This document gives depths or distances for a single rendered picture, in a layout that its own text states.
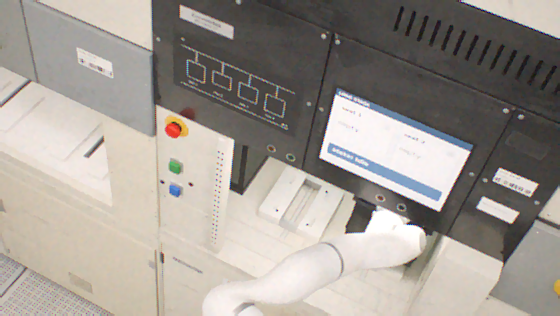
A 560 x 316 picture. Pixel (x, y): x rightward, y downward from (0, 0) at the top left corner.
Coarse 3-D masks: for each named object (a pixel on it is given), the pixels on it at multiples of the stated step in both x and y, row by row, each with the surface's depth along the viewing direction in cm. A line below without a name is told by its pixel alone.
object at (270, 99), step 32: (480, 0) 103; (512, 0) 100; (544, 0) 98; (544, 32) 101; (192, 64) 142; (224, 64) 138; (256, 64) 134; (224, 96) 145; (256, 96) 140; (288, 96) 136; (288, 128) 142; (320, 160) 144
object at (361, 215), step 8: (360, 200) 187; (360, 208) 181; (368, 208) 180; (352, 216) 185; (360, 216) 183; (368, 216) 182; (352, 224) 187; (360, 224) 186; (368, 224) 184; (408, 224) 177; (352, 232) 190; (360, 232) 188; (424, 232) 176; (432, 232) 176; (408, 264) 188
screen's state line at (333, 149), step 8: (328, 152) 142; (336, 152) 140; (344, 152) 139; (352, 152) 138; (352, 160) 140; (360, 160) 139; (368, 160) 138; (368, 168) 139; (376, 168) 138; (384, 168) 137; (384, 176) 139; (392, 176) 138; (400, 176) 137; (400, 184) 138; (408, 184) 137; (416, 184) 136; (424, 184) 135; (424, 192) 136; (432, 192) 135; (440, 192) 134
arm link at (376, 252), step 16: (336, 240) 144; (352, 240) 147; (368, 240) 148; (384, 240) 149; (400, 240) 150; (416, 240) 153; (352, 256) 143; (368, 256) 148; (384, 256) 149; (400, 256) 150; (416, 256) 155; (352, 272) 146
